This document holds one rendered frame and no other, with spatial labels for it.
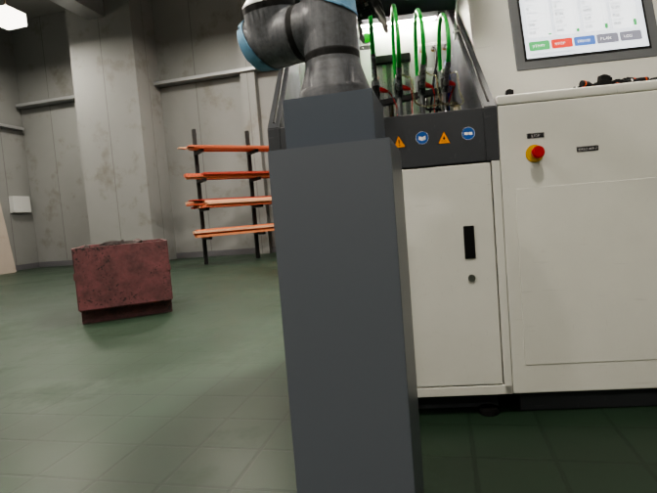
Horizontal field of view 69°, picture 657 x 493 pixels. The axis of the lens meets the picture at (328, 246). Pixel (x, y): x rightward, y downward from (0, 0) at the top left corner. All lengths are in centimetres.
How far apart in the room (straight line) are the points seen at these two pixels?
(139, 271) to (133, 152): 660
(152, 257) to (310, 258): 307
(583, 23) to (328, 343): 148
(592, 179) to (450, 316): 58
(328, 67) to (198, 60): 992
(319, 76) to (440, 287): 79
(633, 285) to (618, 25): 89
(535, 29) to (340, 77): 109
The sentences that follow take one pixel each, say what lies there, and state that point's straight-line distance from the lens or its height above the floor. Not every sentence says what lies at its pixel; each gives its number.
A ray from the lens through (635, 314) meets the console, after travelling 171.
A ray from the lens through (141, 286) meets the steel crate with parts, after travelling 396.
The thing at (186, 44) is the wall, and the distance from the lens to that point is 1113.
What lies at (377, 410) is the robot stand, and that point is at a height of 28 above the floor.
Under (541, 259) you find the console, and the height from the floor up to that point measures 48.
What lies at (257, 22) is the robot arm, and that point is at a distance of 113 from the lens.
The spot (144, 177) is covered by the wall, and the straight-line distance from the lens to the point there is 1023.
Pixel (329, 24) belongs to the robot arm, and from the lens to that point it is 105.
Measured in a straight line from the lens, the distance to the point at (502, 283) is 157.
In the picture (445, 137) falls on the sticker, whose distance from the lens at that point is 153.
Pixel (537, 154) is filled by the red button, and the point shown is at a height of 79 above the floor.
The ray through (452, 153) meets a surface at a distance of 153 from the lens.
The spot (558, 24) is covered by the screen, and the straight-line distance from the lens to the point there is 200.
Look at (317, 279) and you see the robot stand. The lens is 94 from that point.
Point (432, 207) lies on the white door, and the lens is 151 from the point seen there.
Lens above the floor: 67
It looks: 4 degrees down
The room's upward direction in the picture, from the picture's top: 5 degrees counter-clockwise
